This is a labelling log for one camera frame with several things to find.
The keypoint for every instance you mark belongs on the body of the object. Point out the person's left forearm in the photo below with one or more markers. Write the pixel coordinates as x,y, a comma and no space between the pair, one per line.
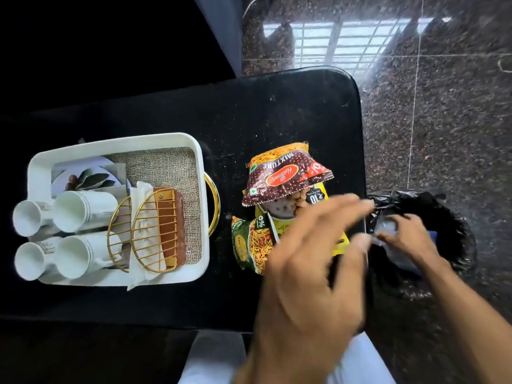
280,375

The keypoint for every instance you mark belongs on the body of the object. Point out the white paper napkins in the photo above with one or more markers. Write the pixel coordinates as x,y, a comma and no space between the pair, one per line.
141,191

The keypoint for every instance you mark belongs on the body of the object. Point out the person's right hand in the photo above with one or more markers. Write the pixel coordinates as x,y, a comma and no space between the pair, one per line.
412,239

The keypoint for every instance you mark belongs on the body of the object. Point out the person's right forearm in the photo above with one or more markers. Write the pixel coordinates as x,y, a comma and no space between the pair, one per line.
472,323

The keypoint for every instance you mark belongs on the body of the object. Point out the clear zip bag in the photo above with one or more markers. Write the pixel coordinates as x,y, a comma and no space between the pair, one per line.
388,227

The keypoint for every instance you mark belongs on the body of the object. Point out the green snacks packet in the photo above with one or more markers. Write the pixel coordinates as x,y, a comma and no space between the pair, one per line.
250,243

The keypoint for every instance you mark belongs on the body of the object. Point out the person's left hand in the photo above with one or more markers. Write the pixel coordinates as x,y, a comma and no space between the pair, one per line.
304,299

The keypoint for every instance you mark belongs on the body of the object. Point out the person's white garment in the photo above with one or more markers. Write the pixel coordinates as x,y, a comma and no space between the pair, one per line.
212,359

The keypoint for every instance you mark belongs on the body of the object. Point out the white printed tray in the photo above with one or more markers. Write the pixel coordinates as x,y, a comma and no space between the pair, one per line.
116,145

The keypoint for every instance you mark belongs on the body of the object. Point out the white cup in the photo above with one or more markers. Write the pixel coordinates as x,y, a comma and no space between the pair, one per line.
30,217
34,259
86,251
86,209

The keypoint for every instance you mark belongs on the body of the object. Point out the dark maroon snacks packet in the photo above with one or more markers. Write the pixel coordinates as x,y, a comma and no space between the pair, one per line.
280,171

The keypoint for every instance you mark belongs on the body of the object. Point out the black round basket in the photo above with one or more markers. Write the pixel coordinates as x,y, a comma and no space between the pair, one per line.
452,231

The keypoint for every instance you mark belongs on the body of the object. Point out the yellow snacks packet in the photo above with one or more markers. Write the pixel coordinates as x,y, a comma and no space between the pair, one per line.
320,193

